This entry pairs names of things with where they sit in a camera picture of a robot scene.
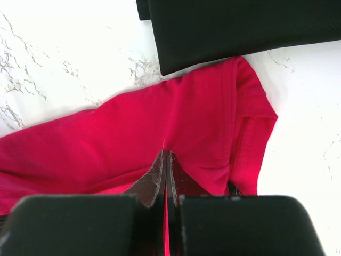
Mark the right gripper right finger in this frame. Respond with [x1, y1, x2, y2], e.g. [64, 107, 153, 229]
[165, 151, 205, 255]

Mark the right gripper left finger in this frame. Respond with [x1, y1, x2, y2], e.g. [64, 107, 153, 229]
[124, 150, 167, 255]

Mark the magenta red t shirt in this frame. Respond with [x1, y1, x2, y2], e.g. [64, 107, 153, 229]
[0, 55, 279, 256]

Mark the folded black t shirt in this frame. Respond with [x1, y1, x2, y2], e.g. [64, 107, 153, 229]
[136, 1, 340, 75]

